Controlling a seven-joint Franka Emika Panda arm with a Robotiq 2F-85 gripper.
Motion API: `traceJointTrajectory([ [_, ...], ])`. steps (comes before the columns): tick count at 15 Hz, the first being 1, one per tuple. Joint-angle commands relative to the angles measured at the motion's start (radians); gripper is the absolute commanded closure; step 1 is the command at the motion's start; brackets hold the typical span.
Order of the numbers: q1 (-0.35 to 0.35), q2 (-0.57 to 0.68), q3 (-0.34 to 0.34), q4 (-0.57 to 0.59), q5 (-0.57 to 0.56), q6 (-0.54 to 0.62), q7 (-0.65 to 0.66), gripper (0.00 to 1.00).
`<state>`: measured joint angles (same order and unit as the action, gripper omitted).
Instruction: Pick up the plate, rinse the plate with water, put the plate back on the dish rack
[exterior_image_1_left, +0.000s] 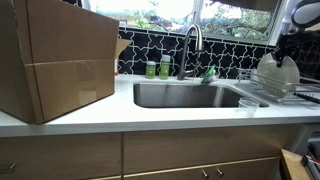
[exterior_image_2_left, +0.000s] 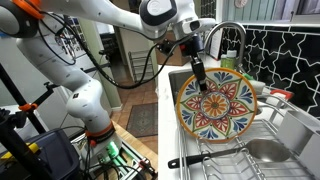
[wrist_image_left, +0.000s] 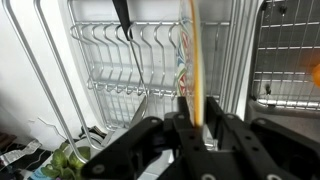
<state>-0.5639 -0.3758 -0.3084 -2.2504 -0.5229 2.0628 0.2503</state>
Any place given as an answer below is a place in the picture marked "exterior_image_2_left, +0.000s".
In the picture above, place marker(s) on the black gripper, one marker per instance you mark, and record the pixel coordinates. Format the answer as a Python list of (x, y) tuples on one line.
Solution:
[(196, 46)]

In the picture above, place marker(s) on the colourful floral ceramic plate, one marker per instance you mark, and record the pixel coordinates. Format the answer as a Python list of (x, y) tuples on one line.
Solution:
[(216, 110)]

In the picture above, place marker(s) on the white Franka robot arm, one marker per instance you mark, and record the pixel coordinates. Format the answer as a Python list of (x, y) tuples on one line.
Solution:
[(83, 100)]

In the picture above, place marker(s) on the short green soap bottle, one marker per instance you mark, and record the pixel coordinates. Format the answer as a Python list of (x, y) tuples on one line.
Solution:
[(223, 61)]

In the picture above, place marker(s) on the brown cardboard box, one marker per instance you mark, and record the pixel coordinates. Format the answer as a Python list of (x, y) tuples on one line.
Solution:
[(176, 60)]

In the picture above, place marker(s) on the white paper card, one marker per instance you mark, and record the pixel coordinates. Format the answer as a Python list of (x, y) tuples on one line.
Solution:
[(216, 43)]

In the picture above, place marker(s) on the tall green soap bottle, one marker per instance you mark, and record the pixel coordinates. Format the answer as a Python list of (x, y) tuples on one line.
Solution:
[(232, 61)]

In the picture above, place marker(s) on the green sponge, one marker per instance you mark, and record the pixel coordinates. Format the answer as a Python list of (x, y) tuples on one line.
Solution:
[(247, 76)]

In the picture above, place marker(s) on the curved steel kitchen faucet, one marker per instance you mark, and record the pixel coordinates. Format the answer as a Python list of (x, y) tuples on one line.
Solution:
[(233, 25)]

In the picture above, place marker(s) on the white sponge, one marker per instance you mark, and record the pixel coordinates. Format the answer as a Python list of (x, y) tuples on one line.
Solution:
[(258, 87)]

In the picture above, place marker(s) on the dark patterned door rug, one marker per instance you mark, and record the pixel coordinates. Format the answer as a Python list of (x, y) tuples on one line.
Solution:
[(143, 120)]

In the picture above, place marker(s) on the white round ornament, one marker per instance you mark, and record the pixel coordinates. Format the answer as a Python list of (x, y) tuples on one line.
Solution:
[(240, 2)]

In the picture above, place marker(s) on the red and white scrubber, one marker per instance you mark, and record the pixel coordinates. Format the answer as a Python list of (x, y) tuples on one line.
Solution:
[(281, 95)]

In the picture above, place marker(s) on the kitchen window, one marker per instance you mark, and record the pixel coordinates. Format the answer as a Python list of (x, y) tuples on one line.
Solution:
[(266, 10)]

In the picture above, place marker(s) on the wooden platform board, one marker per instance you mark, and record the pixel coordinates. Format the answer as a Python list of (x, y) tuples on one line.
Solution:
[(140, 146)]

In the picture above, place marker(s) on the gray utensil caddy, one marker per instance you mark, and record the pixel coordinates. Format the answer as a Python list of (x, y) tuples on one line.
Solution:
[(296, 133)]

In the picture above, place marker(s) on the dark blue plastic bin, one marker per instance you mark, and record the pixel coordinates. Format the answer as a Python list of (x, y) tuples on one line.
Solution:
[(56, 153)]

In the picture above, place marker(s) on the black stand with orange clamp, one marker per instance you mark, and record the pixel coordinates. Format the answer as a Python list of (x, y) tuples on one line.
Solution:
[(20, 96)]

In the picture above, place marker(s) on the yellow bar tool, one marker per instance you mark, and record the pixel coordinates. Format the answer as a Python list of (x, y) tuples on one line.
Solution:
[(33, 146)]

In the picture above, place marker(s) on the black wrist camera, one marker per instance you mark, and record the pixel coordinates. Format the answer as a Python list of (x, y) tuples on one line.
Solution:
[(168, 47)]

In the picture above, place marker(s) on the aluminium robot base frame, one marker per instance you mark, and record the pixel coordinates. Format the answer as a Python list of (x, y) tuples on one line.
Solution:
[(130, 163)]

